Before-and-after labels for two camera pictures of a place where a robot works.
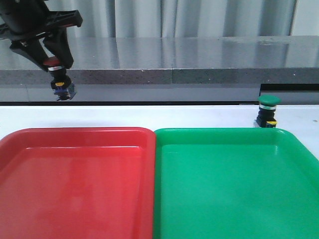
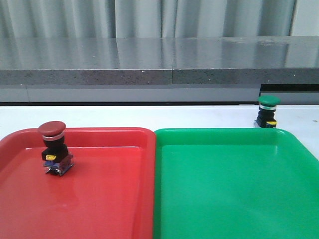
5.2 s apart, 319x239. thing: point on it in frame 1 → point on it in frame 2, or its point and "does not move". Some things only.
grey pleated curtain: (179, 18) does not move
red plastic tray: (78, 183) does not move
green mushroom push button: (267, 105) does not move
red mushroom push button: (61, 83) → (55, 155)
